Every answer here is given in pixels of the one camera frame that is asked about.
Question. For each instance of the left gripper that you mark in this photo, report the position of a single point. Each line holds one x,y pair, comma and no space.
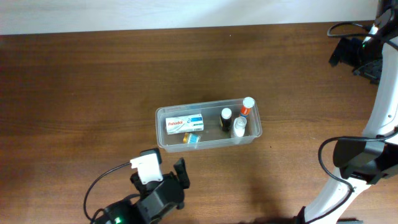
180,168

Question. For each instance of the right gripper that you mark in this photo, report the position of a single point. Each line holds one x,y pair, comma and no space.
345,51

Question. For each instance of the gold lid balm jar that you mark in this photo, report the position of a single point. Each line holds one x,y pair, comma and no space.
190,138

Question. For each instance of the clear plastic container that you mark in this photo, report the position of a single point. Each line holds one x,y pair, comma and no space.
212,136

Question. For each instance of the white Panadol box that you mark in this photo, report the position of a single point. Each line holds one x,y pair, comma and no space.
184,124

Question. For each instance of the dark bottle white cap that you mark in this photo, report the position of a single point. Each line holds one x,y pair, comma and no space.
225,119

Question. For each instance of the white Calamine lotion bottle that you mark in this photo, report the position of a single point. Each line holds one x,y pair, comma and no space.
239,127

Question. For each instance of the orange tube white cap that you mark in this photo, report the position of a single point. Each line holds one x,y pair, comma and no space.
248,104

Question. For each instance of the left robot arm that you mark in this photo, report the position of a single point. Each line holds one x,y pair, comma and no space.
158,193

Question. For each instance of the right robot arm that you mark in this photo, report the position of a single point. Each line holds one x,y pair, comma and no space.
353,164

